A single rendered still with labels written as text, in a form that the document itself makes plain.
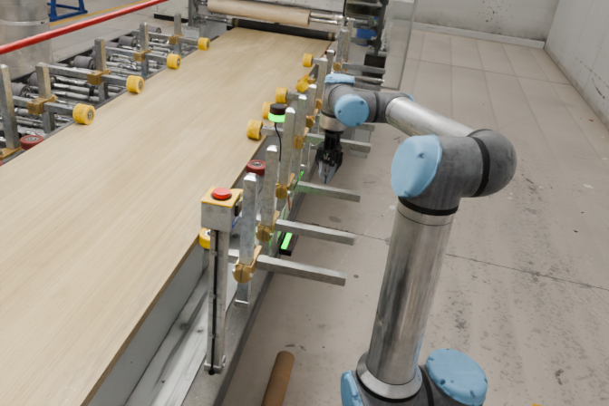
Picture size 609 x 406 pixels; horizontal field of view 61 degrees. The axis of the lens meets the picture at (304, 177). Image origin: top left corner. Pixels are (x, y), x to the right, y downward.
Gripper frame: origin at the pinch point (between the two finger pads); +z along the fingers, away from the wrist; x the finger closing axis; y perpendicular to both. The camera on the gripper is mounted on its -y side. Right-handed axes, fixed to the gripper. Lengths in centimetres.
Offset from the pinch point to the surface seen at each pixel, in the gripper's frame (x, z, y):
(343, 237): 9.1, 16.4, 8.5
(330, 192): 1.3, 13.8, -16.7
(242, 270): -17.4, 13.1, 39.9
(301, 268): -1.3, 13.9, 32.8
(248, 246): -16.7, 6.5, 37.2
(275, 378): -9, 91, 7
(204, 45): -101, 5, -166
